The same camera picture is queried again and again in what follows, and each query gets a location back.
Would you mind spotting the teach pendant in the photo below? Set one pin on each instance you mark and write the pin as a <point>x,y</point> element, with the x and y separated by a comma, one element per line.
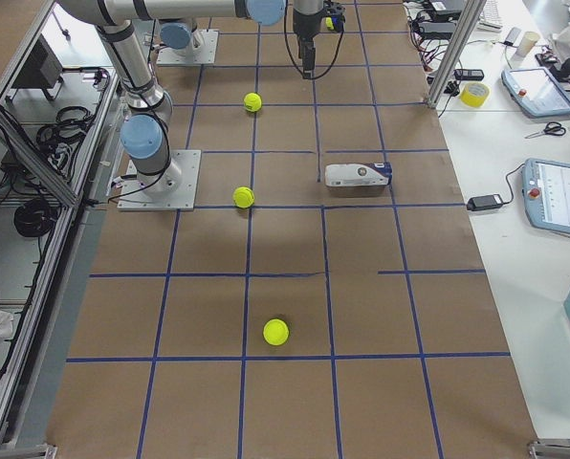
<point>536,92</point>
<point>546,194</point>

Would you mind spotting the upper teach pendant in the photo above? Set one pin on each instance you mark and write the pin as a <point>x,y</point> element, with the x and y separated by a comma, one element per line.
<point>536,92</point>

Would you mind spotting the scissors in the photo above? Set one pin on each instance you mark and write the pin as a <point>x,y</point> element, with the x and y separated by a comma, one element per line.
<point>552,128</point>

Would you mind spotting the white blue tennis ball can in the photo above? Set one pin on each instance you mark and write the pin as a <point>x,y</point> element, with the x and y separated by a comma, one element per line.
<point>353,174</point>

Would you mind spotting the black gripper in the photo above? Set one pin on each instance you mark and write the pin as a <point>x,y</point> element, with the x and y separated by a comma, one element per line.
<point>305,27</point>

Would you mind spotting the paper cup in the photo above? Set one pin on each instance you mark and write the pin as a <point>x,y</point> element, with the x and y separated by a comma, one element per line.
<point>527,43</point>

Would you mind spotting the aluminium frame post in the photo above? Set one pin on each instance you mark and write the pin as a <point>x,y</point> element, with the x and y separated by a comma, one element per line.
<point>466,24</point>

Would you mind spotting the yellow tape roll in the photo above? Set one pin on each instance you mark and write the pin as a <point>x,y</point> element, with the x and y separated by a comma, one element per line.
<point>475,94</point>

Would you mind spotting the black power adapter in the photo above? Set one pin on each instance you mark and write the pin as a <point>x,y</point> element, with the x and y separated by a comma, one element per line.
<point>484,202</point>

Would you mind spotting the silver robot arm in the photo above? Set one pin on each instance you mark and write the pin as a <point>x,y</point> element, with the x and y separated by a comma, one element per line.
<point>268,13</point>
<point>145,135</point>

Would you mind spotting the aluminium side frame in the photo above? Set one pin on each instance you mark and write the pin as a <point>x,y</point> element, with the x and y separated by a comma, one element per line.
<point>37,202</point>

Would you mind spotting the lower teach pendant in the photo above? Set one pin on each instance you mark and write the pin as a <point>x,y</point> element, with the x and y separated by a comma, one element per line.
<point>546,194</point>

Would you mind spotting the tennis ball Wilson 3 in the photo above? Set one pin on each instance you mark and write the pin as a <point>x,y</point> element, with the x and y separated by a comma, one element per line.
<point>276,332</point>

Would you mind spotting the middle tennis ball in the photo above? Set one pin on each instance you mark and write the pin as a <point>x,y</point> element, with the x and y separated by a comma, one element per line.
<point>243,197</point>

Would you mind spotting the black phone remote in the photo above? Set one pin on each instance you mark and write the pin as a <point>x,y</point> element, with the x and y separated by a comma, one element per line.
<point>468,74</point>

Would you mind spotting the tennis ball Roland Garros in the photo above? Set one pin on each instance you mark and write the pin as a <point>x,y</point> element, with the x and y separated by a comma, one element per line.
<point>252,102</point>

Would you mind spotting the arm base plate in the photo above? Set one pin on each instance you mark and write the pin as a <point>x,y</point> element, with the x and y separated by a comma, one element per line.
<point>175,190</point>
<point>189,48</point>

